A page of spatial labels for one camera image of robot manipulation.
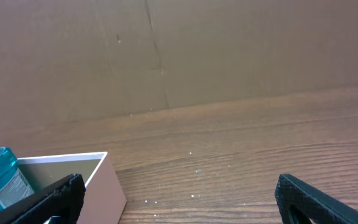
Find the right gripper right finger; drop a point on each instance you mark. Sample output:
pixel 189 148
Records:
pixel 299 202

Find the white open cardboard box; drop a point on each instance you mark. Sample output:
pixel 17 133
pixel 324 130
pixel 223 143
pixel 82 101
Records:
pixel 104 199

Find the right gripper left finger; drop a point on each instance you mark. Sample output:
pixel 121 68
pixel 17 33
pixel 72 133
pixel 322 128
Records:
pixel 60 202

